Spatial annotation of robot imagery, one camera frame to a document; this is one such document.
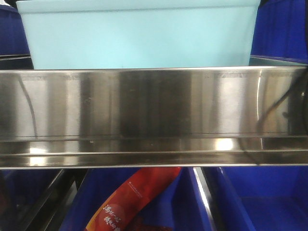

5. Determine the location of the dark blue bin upper left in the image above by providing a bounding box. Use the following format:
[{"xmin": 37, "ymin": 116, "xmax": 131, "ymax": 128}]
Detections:
[{"xmin": 0, "ymin": 5, "xmax": 30, "ymax": 55}]

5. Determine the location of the dark blue bin upper right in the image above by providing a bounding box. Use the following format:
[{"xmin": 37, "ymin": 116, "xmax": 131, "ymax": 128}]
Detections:
[{"xmin": 251, "ymin": 0, "xmax": 308, "ymax": 63}]

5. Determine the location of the dark blue bin lower right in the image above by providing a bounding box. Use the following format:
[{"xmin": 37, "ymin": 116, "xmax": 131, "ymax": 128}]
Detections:
[{"xmin": 209, "ymin": 166, "xmax": 308, "ymax": 231}]

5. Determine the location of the stainless steel shelf rail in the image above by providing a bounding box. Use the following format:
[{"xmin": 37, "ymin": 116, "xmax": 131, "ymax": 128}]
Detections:
[{"xmin": 0, "ymin": 66, "xmax": 308, "ymax": 169}]

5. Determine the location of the red snack package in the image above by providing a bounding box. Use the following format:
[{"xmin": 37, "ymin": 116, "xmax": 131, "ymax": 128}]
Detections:
[{"xmin": 85, "ymin": 167, "xmax": 181, "ymax": 231}]

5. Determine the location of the dark blue bin lower centre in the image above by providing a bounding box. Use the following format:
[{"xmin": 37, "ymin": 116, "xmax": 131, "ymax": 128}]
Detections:
[{"xmin": 59, "ymin": 167, "xmax": 211, "ymax": 231}]

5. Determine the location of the dark blue bin lower left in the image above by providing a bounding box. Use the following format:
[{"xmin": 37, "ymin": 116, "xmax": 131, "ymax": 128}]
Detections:
[{"xmin": 0, "ymin": 169, "xmax": 60, "ymax": 216}]

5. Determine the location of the light blue plastic bin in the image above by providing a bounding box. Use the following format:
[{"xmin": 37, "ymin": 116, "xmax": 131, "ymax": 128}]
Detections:
[{"xmin": 17, "ymin": 0, "xmax": 260, "ymax": 69}]

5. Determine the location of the dark blue bin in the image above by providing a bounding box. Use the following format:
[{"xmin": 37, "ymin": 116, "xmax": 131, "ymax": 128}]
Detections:
[
  {"xmin": 59, "ymin": 167, "xmax": 211, "ymax": 231},
  {"xmin": 251, "ymin": 0, "xmax": 308, "ymax": 63},
  {"xmin": 0, "ymin": 5, "xmax": 30, "ymax": 55},
  {"xmin": 209, "ymin": 166, "xmax": 308, "ymax": 231},
  {"xmin": 0, "ymin": 169, "xmax": 60, "ymax": 216}
]

